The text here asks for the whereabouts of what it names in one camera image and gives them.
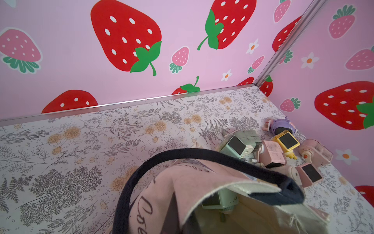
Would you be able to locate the mint green pencil sharpener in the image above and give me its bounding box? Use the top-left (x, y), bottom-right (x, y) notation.
top-left (217, 134), bottom-right (254, 160)

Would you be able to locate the grey green pencil sharpener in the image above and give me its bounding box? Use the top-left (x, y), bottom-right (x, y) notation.
top-left (233, 130), bottom-right (263, 151)

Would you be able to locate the cream canvas tote bag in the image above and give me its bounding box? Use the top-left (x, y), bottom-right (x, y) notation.
top-left (110, 148), bottom-right (329, 234)

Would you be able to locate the purple pencil sharpener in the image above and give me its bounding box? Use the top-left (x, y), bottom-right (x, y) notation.
top-left (262, 117), bottom-right (297, 136)

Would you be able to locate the pale green pencil sharpener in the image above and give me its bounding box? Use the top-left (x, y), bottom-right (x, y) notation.
top-left (202, 189), bottom-right (239, 215)

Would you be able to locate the pink pencil sharpener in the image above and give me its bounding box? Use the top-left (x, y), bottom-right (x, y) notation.
top-left (299, 139), bottom-right (334, 168)
top-left (295, 163), bottom-right (323, 188)
top-left (259, 140), bottom-right (287, 169)

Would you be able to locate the yellow pencil sharpener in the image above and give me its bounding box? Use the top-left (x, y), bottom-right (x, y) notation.
top-left (271, 130), bottom-right (300, 160)

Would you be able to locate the tan pencil sharpener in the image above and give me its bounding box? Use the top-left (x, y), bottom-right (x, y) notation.
top-left (270, 165), bottom-right (302, 186)

